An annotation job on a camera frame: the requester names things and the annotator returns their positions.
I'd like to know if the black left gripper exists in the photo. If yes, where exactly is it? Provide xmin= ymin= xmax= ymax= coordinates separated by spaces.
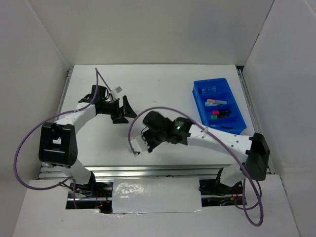
xmin=100 ymin=95 xmax=138 ymax=124

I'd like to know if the green-capped black highlighter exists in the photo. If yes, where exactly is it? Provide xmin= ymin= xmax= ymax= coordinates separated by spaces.
xmin=211 ymin=114 xmax=230 ymax=119

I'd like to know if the blue clear-capped gel pen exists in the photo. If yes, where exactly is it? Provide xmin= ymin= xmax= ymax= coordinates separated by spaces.
xmin=210 ymin=124 xmax=233 ymax=130

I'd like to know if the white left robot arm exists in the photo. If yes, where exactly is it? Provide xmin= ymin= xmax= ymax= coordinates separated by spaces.
xmin=39 ymin=85 xmax=136 ymax=197

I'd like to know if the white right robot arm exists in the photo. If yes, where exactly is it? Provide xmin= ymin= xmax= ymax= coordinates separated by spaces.
xmin=142 ymin=111 xmax=270 ymax=194

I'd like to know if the white foil-edged panel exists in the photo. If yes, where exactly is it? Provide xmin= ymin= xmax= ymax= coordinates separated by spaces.
xmin=112 ymin=177 xmax=202 ymax=214

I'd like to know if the blue compartment tray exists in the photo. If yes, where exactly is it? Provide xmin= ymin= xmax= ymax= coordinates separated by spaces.
xmin=193 ymin=78 xmax=247 ymax=135

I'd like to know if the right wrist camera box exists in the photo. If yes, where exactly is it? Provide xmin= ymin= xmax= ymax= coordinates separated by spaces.
xmin=131 ymin=135 xmax=148 ymax=156

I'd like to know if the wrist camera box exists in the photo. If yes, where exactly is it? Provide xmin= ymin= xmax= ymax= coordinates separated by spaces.
xmin=111 ymin=86 xmax=122 ymax=100
xmin=131 ymin=135 xmax=148 ymax=156

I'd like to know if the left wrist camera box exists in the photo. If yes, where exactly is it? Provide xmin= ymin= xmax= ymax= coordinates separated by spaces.
xmin=111 ymin=86 xmax=122 ymax=100

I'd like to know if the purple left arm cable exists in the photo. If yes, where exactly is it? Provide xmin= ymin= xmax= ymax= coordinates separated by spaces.
xmin=12 ymin=68 xmax=112 ymax=191

